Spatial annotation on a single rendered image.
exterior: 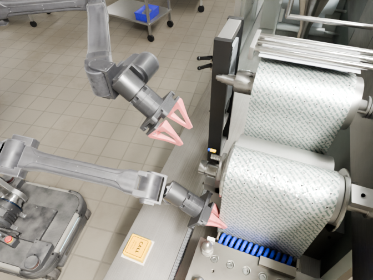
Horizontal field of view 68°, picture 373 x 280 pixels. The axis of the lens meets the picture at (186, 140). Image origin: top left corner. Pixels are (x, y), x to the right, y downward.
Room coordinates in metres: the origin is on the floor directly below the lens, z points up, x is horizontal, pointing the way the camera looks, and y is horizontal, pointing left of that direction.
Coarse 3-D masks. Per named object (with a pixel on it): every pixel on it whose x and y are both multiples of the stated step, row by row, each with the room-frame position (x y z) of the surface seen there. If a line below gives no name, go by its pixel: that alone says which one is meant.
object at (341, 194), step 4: (228, 152) 0.42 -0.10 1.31; (224, 164) 0.39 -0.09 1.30; (224, 168) 0.38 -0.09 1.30; (340, 176) 0.35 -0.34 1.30; (220, 180) 0.37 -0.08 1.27; (340, 180) 0.33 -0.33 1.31; (344, 180) 0.33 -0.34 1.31; (220, 184) 0.36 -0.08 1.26; (340, 184) 0.32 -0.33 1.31; (344, 184) 0.32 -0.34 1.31; (340, 188) 0.31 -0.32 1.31; (344, 188) 0.31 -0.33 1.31; (340, 192) 0.30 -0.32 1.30; (344, 192) 0.30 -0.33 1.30; (340, 196) 0.30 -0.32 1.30; (340, 200) 0.29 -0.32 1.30; (336, 204) 0.28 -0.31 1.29; (340, 204) 0.28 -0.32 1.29; (336, 208) 0.28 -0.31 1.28; (340, 208) 0.28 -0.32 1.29; (336, 212) 0.27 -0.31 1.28; (332, 216) 0.27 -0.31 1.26; (336, 216) 0.27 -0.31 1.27; (332, 220) 0.27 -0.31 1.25
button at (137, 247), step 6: (132, 234) 0.39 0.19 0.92; (132, 240) 0.37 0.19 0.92; (138, 240) 0.37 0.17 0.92; (144, 240) 0.37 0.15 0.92; (126, 246) 0.35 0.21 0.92; (132, 246) 0.35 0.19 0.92; (138, 246) 0.35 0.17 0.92; (144, 246) 0.35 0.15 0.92; (126, 252) 0.33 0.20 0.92; (132, 252) 0.33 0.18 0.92; (138, 252) 0.33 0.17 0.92; (144, 252) 0.33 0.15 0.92; (132, 258) 0.32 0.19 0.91; (138, 258) 0.31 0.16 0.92; (144, 258) 0.32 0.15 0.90
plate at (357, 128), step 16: (368, 0) 1.18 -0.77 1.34; (368, 16) 1.06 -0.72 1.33; (368, 32) 0.96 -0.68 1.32; (368, 48) 0.87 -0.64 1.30; (368, 80) 0.71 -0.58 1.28; (352, 128) 0.62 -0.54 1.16; (368, 128) 0.53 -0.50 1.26; (352, 144) 0.55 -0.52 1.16; (368, 144) 0.47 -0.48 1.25; (352, 160) 0.50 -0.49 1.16; (368, 160) 0.43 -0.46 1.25; (352, 176) 0.44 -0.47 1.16; (368, 176) 0.38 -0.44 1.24; (352, 224) 0.30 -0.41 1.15; (368, 224) 0.26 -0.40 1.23; (352, 240) 0.26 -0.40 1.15; (368, 240) 0.23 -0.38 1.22; (352, 256) 0.23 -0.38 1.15; (368, 256) 0.20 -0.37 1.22; (352, 272) 0.19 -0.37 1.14; (368, 272) 0.17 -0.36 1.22
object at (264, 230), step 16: (224, 208) 0.35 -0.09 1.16; (240, 208) 0.33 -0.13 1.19; (240, 224) 0.33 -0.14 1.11; (256, 224) 0.32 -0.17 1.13; (272, 224) 0.30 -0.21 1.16; (288, 224) 0.29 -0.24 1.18; (256, 240) 0.31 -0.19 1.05; (272, 240) 0.30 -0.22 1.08; (288, 240) 0.28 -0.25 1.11; (304, 240) 0.27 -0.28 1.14; (288, 256) 0.27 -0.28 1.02
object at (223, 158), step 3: (225, 153) 0.44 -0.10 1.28; (222, 156) 0.42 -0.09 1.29; (225, 156) 0.43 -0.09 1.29; (222, 159) 0.41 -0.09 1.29; (225, 159) 0.41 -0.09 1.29; (219, 162) 0.41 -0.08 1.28; (222, 162) 0.41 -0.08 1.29; (219, 165) 0.40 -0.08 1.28; (222, 165) 0.40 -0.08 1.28; (219, 168) 0.40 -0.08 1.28; (222, 168) 0.39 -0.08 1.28; (219, 171) 0.39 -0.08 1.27; (222, 171) 0.39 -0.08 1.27; (216, 174) 0.39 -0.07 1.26; (219, 174) 0.39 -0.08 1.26; (216, 177) 0.39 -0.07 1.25; (219, 177) 0.38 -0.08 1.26; (216, 180) 0.39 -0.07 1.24; (219, 180) 0.38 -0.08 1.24
